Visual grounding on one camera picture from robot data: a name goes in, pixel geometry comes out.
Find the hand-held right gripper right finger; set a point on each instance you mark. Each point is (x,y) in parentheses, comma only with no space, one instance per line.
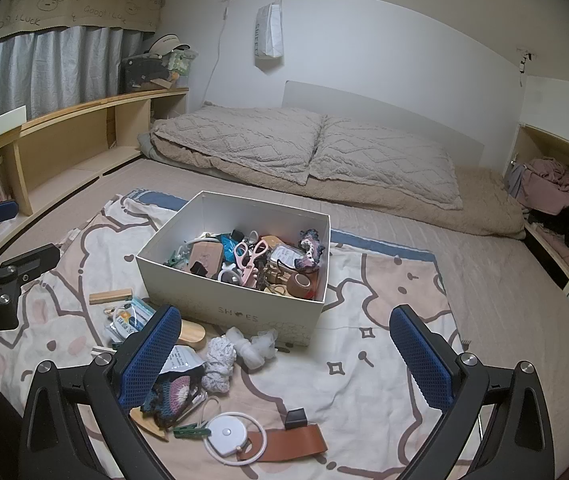
(424,360)

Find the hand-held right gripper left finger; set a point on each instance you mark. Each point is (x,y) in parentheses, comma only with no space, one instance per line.
(149,355)

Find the white cardboard shoe box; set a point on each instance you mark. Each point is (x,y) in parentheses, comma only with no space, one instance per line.
(214,300)

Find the printed paper note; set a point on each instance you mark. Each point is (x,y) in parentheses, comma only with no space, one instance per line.
(179,360)

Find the clear face mask packet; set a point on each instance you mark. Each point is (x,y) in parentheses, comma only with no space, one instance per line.
(127,320)

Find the dark crochet coaster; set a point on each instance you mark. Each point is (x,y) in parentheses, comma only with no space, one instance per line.
(174,390)

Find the oval wooden brush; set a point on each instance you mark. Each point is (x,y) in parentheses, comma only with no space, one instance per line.
(192,332)

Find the white knit scrunchie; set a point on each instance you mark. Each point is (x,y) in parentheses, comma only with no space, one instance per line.
(219,360)

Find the wooden block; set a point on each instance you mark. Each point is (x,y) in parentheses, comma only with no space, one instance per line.
(109,296)

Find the flat wooden piece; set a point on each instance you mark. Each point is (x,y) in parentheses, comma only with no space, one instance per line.
(149,427)

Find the printed cartoon blanket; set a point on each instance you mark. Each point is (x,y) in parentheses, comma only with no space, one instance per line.
(354,340)

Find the green clothespin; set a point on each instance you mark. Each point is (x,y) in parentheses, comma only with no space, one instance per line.
(189,430)

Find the wooden shelf unit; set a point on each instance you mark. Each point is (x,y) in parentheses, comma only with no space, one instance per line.
(64,135)

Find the brown card case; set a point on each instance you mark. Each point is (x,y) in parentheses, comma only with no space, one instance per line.
(204,255)

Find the teal small item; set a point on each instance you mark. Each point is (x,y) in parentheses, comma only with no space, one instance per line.
(225,241)

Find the pink scissors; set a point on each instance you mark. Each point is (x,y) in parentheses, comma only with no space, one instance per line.
(249,260)

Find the small black box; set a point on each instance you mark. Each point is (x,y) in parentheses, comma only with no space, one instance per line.
(295,419)

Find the white round tape measure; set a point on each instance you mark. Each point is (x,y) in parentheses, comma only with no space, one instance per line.
(263,440)

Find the pink and black crochet toy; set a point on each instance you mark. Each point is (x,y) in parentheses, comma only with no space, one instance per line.
(312,252)

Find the grey curtain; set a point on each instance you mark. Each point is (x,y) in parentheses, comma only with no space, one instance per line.
(54,65)

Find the clear labelled pouch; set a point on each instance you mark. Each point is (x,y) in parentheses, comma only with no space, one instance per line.
(284,257)

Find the dark bag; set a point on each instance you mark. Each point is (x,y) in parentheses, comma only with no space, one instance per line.
(142,72)

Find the beige quilted pillow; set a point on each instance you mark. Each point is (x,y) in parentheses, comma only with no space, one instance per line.
(234,135)
(379,160)

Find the pile of pink clothes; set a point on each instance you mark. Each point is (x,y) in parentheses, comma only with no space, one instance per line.
(554,185)

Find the cardboard valance with drawings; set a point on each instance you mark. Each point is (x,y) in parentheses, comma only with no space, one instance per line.
(64,5)

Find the white visor cap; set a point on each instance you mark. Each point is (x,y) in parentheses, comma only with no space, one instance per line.
(164,44)

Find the clear plastic container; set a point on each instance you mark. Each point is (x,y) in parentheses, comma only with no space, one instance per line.
(184,65)

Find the closet with clothes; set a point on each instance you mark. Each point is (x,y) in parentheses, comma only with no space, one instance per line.
(534,142)

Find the white hanging bag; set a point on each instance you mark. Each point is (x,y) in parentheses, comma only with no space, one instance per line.
(269,30)

